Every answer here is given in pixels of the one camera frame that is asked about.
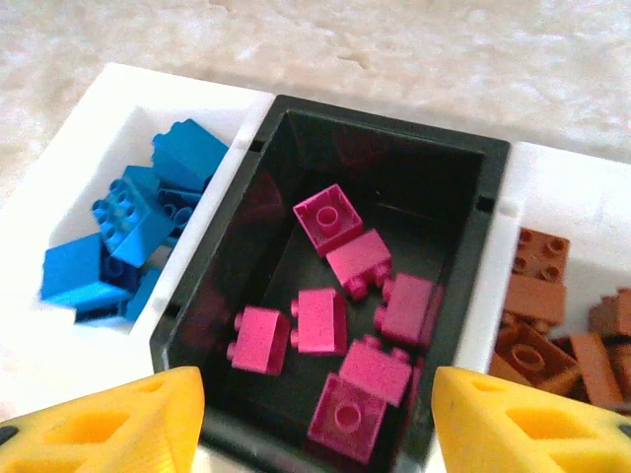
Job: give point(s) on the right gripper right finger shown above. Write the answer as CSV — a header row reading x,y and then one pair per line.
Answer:
x,y
517,433

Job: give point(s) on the orange lego brick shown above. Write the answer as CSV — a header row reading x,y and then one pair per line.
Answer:
x,y
596,367
611,315
535,300
530,359
542,256
623,377

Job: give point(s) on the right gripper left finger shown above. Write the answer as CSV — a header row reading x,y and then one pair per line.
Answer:
x,y
123,433

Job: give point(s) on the pink lego brick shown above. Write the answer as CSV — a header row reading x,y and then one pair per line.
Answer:
x,y
377,367
259,340
360,263
320,320
327,219
347,419
409,310

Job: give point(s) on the black plastic bin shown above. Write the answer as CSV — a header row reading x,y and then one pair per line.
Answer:
x,y
404,187

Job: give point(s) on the white plastic bin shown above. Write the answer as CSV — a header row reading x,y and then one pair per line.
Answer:
x,y
59,359
581,197

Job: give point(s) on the blue lego brick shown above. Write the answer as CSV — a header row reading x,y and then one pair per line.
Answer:
x,y
189,153
130,217
79,271
143,295
177,209

